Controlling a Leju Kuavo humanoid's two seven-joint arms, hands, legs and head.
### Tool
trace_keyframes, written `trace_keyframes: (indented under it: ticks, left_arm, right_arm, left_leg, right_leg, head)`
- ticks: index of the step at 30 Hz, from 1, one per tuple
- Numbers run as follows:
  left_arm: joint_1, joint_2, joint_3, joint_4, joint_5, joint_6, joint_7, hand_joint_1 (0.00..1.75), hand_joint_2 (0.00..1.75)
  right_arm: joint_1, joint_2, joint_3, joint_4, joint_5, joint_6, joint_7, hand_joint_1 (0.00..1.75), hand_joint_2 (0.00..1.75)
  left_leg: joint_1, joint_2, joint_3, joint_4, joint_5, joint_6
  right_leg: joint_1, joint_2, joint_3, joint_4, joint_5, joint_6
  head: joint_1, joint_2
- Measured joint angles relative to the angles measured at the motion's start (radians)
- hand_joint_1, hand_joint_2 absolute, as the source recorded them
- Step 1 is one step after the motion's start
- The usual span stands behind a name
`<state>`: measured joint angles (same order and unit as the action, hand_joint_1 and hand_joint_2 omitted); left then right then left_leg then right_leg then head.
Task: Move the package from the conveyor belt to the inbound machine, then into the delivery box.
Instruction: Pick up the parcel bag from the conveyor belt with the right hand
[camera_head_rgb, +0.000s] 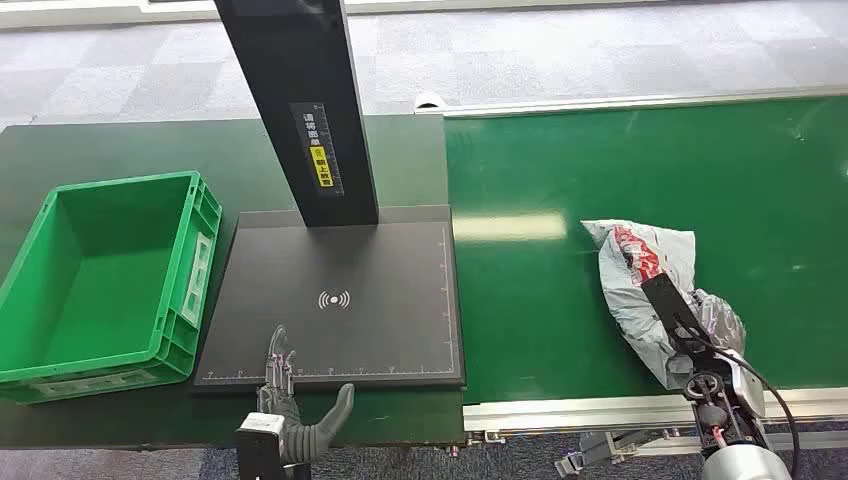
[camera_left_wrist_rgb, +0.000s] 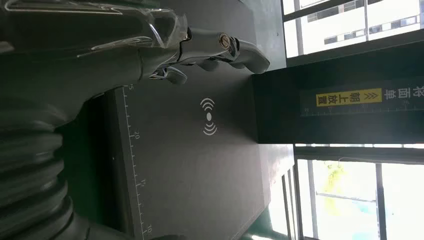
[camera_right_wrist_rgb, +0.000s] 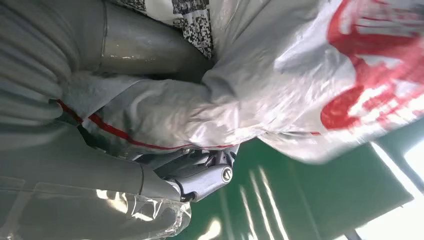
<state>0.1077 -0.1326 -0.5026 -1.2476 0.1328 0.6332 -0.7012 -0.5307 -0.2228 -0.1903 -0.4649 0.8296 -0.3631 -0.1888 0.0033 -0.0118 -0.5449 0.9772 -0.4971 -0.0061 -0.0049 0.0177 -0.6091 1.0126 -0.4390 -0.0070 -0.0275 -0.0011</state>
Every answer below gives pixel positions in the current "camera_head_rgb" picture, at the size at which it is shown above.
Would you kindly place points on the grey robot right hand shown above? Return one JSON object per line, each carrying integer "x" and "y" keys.
{"x": 722, "y": 321}

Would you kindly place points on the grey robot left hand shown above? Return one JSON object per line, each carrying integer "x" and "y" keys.
{"x": 278, "y": 397}

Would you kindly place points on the grey poly bag package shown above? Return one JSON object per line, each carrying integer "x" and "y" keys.
{"x": 636, "y": 311}

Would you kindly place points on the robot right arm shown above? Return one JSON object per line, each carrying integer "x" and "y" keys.
{"x": 669, "y": 305}

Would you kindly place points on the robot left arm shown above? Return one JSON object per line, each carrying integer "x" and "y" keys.
{"x": 301, "y": 445}

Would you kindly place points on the black inbound scanner machine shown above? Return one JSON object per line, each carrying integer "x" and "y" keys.
{"x": 331, "y": 265}

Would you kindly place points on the green conveyor belt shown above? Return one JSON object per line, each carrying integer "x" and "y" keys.
{"x": 530, "y": 298}

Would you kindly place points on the green plastic crate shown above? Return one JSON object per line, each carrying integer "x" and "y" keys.
{"x": 99, "y": 278}

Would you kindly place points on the black yellow label sticker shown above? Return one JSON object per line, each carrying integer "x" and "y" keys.
{"x": 321, "y": 166}

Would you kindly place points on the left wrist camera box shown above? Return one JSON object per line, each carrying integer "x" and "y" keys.
{"x": 258, "y": 450}

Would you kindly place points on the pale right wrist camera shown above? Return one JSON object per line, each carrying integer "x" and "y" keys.
{"x": 745, "y": 384}

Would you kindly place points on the grey conveyor support bracket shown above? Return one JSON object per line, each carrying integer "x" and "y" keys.
{"x": 596, "y": 450}

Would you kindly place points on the aluminium conveyor side rail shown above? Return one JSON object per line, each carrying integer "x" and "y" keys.
{"x": 596, "y": 103}
{"x": 563, "y": 414}

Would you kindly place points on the small metal rail bracket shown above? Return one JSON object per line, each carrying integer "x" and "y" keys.
{"x": 484, "y": 437}

